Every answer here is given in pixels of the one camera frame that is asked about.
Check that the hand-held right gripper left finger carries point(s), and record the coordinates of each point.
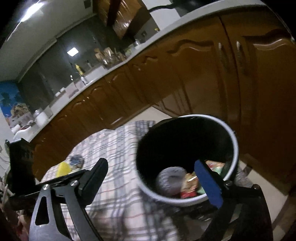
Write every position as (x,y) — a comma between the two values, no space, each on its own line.
(94,178)

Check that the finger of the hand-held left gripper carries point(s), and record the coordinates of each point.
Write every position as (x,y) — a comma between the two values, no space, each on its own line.
(60,177)

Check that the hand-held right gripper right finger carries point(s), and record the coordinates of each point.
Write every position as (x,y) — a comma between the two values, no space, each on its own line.
(208,185)

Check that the green yellow sachet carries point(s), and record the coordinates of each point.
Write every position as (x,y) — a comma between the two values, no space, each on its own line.
(200,190)

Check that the yellow red wrapper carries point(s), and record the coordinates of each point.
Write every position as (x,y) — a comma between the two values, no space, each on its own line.
(189,180)

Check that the red carton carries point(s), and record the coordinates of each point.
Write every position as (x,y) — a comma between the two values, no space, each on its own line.
(187,195)

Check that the white foam net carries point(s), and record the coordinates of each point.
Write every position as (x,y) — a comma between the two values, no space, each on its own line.
(170,182)

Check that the white trash bin black inside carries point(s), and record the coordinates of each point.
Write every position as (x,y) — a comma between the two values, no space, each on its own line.
(175,139)

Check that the yellow foam net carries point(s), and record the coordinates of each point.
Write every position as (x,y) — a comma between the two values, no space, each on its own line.
(63,169)

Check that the crumpled grey blue paper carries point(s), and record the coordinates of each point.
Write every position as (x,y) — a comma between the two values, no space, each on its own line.
(76,160)

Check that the plaid cloth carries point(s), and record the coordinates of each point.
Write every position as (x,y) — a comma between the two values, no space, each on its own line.
(120,185)

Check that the white kitchen appliance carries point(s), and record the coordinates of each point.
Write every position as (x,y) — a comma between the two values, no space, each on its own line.
(20,132)

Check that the white pot steel lid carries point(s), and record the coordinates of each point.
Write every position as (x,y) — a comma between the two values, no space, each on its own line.
(40,117)

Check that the kitchen faucet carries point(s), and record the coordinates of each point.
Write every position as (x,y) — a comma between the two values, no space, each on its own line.
(83,80)

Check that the dark window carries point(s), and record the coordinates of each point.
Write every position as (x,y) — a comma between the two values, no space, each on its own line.
(53,69)

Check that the row of wooden cabinet doors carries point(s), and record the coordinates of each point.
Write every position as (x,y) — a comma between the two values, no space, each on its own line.
(208,81)

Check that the yellow bottle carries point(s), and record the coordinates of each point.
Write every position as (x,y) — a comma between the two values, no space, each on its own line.
(78,69)

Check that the utensil holder with utensils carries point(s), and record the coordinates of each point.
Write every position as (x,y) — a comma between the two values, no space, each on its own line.
(107,56)

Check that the white kitchen countertop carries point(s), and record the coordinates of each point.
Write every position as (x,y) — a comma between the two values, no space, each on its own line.
(143,46)

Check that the glass jar with lid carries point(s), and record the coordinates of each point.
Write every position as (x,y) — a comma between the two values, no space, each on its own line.
(137,42)

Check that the black wok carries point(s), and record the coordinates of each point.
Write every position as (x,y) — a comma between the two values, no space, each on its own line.
(196,7)

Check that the wall poster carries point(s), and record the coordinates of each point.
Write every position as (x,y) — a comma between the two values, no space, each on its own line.
(11,102)

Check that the wooden wall cabinets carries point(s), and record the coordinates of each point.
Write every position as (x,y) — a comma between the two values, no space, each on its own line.
(122,16)

